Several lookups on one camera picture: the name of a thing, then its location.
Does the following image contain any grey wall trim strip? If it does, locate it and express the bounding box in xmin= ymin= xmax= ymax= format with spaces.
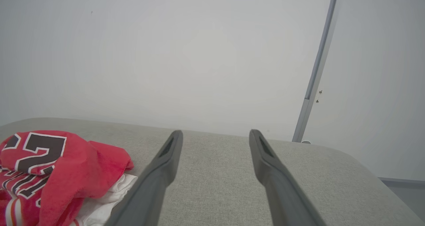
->
xmin=292 ymin=0 xmax=340 ymax=143

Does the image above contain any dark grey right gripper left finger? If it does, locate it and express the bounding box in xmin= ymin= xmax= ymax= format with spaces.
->
xmin=105 ymin=130 xmax=184 ymax=226

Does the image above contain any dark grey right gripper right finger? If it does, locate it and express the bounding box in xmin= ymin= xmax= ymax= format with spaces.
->
xmin=249 ymin=129 xmax=327 ymax=226

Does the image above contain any red Bulls 23 jersey shirt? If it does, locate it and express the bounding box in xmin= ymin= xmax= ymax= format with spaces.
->
xmin=0 ymin=130 xmax=138 ymax=226

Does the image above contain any grey baseboard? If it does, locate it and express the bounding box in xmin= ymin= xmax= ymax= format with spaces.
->
xmin=379 ymin=177 xmax=425 ymax=187

